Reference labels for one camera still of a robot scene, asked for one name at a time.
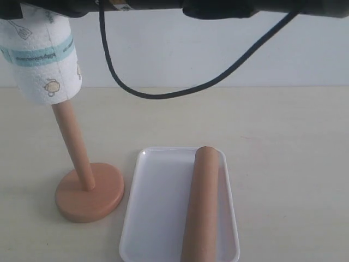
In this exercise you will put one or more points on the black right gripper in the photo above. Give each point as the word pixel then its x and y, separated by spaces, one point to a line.
pixel 10 9

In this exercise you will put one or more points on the printed white paper towel roll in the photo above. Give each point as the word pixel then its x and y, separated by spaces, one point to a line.
pixel 40 49

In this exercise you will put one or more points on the brown cardboard tube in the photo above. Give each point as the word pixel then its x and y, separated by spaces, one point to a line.
pixel 199 240

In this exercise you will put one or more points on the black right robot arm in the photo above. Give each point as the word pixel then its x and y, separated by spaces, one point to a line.
pixel 198 9

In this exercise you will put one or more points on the wooden paper towel holder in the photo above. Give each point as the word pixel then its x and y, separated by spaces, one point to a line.
pixel 91 191

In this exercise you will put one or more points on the white rectangular plastic tray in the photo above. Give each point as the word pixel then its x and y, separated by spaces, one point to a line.
pixel 156 212

